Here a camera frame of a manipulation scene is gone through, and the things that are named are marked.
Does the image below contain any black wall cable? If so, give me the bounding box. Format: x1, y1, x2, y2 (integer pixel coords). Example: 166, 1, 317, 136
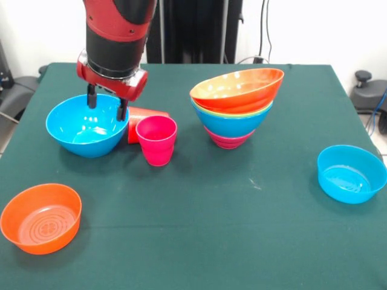
237, 0, 273, 65

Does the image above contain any red plastic cup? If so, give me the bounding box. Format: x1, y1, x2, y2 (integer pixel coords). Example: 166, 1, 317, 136
127, 106, 170, 145

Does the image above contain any black stand base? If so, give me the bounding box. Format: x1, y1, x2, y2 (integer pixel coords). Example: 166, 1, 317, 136
0, 75, 40, 117
350, 69, 387, 114

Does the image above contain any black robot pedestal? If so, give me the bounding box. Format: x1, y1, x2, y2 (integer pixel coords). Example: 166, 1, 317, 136
145, 0, 244, 65

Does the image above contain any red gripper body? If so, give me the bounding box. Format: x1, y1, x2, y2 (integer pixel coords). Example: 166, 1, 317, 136
76, 49, 149, 102

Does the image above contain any large blue plastic bowl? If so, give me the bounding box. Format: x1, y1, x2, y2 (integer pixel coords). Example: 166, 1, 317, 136
190, 99, 275, 138
45, 93, 130, 159

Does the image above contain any blue cable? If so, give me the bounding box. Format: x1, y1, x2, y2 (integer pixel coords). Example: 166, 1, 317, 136
366, 90, 387, 134

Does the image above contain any green plastic bowl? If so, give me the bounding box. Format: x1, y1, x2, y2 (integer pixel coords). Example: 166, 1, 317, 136
193, 102, 274, 118

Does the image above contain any small orange flat-bottomed bowl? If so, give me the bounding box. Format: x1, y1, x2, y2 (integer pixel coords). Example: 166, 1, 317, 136
0, 183, 83, 256

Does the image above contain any pink plastic cup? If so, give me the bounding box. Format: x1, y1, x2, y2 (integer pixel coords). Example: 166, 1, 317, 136
135, 115, 178, 167

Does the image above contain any pink plastic bowl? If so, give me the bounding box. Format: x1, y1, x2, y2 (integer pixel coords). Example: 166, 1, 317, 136
204, 125, 256, 150

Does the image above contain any dark green tablecloth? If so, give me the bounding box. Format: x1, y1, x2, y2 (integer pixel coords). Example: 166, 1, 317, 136
0, 62, 387, 290

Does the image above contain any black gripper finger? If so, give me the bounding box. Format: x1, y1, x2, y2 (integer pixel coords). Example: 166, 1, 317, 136
116, 97, 129, 121
86, 83, 97, 109

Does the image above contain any large orange plastic bowl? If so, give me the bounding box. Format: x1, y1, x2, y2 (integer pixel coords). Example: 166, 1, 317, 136
189, 68, 285, 115

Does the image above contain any small blue flat-bottomed bowl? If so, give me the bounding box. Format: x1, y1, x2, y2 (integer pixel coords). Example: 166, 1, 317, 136
317, 144, 387, 205

